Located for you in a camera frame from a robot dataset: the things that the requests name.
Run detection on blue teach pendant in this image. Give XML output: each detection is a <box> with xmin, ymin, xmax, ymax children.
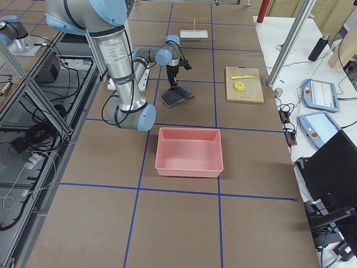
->
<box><xmin>298</xmin><ymin>111</ymin><xmax>341</xmax><ymax>149</ymax></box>
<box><xmin>302</xmin><ymin>79</ymin><xmax>340</xmax><ymax>113</ymax></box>

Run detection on pink plastic bin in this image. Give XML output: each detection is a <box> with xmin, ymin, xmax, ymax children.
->
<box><xmin>155</xmin><ymin>127</ymin><xmax>224</xmax><ymax>178</ymax></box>

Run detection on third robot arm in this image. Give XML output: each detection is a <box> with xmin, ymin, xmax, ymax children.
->
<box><xmin>1</xmin><ymin>15</ymin><xmax>28</xmax><ymax>46</ymax></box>

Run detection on yellow plastic knife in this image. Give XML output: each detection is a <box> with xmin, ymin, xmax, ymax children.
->
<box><xmin>230</xmin><ymin>75</ymin><xmax>255</xmax><ymax>80</ymax></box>

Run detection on near blue teach pendant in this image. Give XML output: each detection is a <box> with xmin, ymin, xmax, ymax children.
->
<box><xmin>298</xmin><ymin>111</ymin><xmax>341</xmax><ymax>149</ymax></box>

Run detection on right wooden chopstick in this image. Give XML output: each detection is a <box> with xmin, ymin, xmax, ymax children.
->
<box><xmin>182</xmin><ymin>17</ymin><xmax>209</xmax><ymax>21</ymax></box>

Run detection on red cylinder tube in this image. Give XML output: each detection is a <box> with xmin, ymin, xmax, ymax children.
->
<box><xmin>257</xmin><ymin>0</ymin><xmax>270</xmax><ymax>23</ymax></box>

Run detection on white power strip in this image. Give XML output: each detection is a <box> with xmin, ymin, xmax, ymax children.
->
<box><xmin>24</xmin><ymin>154</ymin><xmax>43</xmax><ymax>170</ymax></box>

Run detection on yellow lemon slice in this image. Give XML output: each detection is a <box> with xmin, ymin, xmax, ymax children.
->
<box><xmin>234</xmin><ymin>82</ymin><xmax>245</xmax><ymax>92</ymax></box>

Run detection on black bottle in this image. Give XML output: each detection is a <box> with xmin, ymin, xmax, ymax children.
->
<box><xmin>308</xmin><ymin>33</ymin><xmax>331</xmax><ymax>61</ymax></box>

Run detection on aluminium frame post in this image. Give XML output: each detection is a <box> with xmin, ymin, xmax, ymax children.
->
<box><xmin>266</xmin><ymin>0</ymin><xmax>316</xmax><ymax>88</ymax></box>

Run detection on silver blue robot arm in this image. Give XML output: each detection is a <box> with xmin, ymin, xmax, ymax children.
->
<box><xmin>45</xmin><ymin>1</ymin><xmax>156</xmax><ymax>131</ymax></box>
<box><xmin>133</xmin><ymin>35</ymin><xmax>192</xmax><ymax>90</ymax></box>

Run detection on far blue teach pendant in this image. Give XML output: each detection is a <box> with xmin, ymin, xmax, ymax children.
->
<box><xmin>302</xmin><ymin>79</ymin><xmax>340</xmax><ymax>113</ymax></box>

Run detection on white rectangular tray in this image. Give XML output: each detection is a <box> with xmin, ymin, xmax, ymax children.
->
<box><xmin>180</xmin><ymin>30</ymin><xmax>209</xmax><ymax>39</ymax></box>

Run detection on dark grey cleaning cloth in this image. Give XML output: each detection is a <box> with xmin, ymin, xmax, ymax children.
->
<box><xmin>161</xmin><ymin>85</ymin><xmax>195</xmax><ymax>107</ymax></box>

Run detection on bamboo cutting board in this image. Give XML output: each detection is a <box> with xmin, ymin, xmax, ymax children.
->
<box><xmin>225</xmin><ymin>66</ymin><xmax>264</xmax><ymax>103</ymax></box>

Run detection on black power box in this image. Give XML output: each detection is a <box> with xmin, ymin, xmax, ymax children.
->
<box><xmin>35</xmin><ymin>56</ymin><xmax>60</xmax><ymax>83</ymax></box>

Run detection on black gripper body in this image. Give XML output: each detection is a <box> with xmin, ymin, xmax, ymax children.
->
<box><xmin>166</xmin><ymin>57</ymin><xmax>192</xmax><ymax>73</ymax></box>

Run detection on black monitor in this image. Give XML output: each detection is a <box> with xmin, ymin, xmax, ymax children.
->
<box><xmin>295</xmin><ymin>130</ymin><xmax>357</xmax><ymax>232</ymax></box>

